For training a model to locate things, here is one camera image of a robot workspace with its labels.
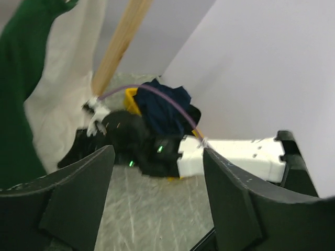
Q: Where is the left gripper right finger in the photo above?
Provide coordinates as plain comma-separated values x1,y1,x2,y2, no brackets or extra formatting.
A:
203,149,334,250

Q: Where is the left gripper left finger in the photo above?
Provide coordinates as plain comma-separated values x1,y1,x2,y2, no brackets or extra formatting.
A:
1,145,115,250

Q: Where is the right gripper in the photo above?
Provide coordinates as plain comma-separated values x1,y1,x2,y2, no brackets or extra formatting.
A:
57,110,155,169

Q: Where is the green and white t shirt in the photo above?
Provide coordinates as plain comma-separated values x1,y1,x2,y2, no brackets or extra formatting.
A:
1,1,106,190

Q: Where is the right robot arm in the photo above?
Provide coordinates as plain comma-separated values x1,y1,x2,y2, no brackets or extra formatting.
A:
57,110,317,196

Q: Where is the yellow plastic tray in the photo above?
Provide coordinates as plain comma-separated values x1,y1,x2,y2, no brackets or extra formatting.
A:
123,87,204,181

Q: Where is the navy blue garment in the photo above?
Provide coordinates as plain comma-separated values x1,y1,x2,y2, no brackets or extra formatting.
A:
133,78,191,135

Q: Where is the black garment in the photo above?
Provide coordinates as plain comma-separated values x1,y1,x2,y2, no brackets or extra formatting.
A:
182,105,202,131

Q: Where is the wooden clothes rack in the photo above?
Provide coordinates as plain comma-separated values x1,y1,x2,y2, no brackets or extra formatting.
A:
91,0,153,96

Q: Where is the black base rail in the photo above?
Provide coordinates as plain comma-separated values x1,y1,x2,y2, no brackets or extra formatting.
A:
190,227,218,251

